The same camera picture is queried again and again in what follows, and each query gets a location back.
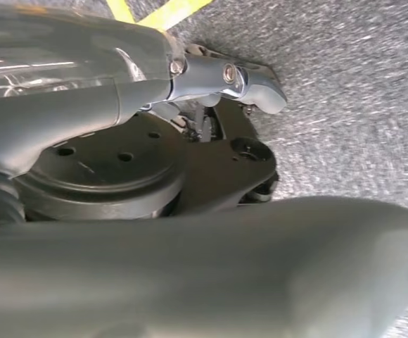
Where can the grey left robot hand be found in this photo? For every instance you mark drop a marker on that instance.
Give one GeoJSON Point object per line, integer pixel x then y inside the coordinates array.
{"type": "Point", "coordinates": [66, 93]}

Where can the yellow floor tape square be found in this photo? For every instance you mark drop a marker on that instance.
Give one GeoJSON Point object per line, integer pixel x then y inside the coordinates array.
{"type": "Point", "coordinates": [176, 9]}

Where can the black robot left foot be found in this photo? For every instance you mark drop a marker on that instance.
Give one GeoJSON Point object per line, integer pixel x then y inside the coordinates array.
{"type": "Point", "coordinates": [207, 172]}

